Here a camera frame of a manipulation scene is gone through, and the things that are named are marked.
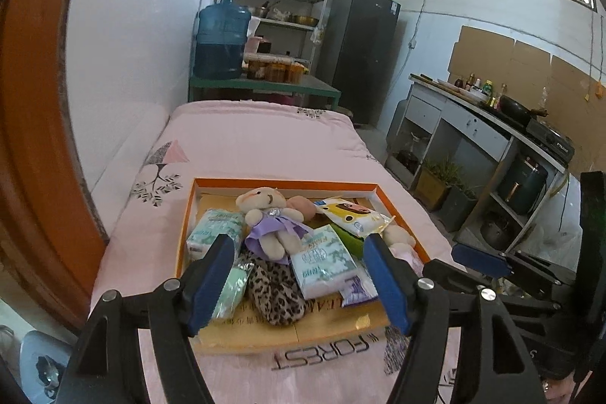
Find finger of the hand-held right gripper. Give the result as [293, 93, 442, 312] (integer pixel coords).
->
[451, 243, 579, 287]
[421, 259, 557, 315]

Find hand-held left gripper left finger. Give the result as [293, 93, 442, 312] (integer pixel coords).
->
[57, 232, 236, 404]

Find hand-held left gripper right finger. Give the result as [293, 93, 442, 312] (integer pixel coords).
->
[362, 234, 540, 404]

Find purple white packet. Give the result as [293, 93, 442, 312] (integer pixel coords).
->
[341, 267, 380, 307]

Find cream pink plush toy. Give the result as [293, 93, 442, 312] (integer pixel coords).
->
[383, 224, 424, 277]

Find teal printed tissue pack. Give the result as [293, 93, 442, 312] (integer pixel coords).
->
[186, 209, 244, 261]
[289, 224, 361, 301]

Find green fuzzy ring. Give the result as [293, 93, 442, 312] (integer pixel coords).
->
[331, 221, 367, 256]

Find leopard print scrunchie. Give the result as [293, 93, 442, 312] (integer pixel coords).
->
[244, 255, 306, 328]

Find yellow white snack packet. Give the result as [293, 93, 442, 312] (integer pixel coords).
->
[315, 197, 394, 239]

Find teddy bear purple dress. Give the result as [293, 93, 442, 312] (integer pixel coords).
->
[235, 186, 311, 265]

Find orange rimmed cardboard box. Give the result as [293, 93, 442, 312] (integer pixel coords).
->
[174, 178, 429, 356]

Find person's right hand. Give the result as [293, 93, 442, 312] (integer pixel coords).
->
[540, 378, 576, 404]

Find black pot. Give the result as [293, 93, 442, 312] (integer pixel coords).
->
[480, 215, 512, 251]

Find potted plant dark pot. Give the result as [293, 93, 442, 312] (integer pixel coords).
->
[442, 181, 479, 232]

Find potted plant yellow pot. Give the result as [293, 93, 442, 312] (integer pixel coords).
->
[417, 158, 460, 211]

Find dark green air fryer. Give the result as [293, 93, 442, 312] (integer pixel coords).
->
[496, 153, 549, 215]

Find black gas stove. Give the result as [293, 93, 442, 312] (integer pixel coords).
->
[525, 120, 576, 163]

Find grey kitchen counter cabinet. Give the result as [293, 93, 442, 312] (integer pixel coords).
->
[386, 75, 569, 253]

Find black wok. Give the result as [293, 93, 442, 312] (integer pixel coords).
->
[497, 95, 550, 125]

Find group of condiment bottles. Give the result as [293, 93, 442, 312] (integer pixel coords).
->
[452, 73, 507, 106]

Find grey electric fan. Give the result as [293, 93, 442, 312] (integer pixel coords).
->
[19, 329, 77, 402]

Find green table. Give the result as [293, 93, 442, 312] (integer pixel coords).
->
[188, 73, 342, 106]

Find row of food jars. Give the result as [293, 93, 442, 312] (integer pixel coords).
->
[246, 56, 304, 83]

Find dark grey refrigerator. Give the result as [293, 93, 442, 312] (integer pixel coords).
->
[315, 0, 401, 125]

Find blue water jug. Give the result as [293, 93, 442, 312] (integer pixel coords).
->
[194, 4, 251, 80]

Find pink lidded container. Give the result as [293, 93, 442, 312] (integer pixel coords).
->
[244, 36, 273, 55]

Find cardboard wall sheets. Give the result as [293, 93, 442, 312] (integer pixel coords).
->
[447, 25, 606, 135]

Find brown wooden door frame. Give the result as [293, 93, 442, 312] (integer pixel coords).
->
[0, 0, 112, 336]

